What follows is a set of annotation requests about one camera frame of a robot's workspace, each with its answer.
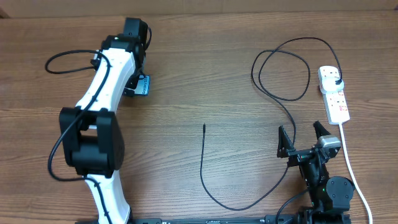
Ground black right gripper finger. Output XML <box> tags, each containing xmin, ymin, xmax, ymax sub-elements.
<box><xmin>277</xmin><ymin>126</ymin><xmax>295</xmax><ymax>157</ymax></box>
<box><xmin>313</xmin><ymin>121</ymin><xmax>331</xmax><ymax>139</ymax></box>

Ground blue Samsung smartphone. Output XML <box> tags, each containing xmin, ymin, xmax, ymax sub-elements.
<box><xmin>134</xmin><ymin>75</ymin><xmax>150</xmax><ymax>96</ymax></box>

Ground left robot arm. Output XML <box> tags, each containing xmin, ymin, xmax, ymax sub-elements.
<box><xmin>58</xmin><ymin>18</ymin><xmax>152</xmax><ymax>223</ymax></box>

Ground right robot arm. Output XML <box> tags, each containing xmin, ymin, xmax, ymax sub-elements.
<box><xmin>275</xmin><ymin>121</ymin><xmax>355</xmax><ymax>223</ymax></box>

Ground white charger plug adapter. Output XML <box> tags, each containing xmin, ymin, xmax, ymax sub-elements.
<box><xmin>320</xmin><ymin>76</ymin><xmax>345</xmax><ymax>94</ymax></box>

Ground white power strip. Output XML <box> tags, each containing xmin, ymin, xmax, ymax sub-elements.
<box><xmin>318</xmin><ymin>66</ymin><xmax>350</xmax><ymax>125</ymax></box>

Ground white power strip cord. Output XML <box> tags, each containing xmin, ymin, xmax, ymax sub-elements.
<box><xmin>338</xmin><ymin>123</ymin><xmax>374</xmax><ymax>224</ymax></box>

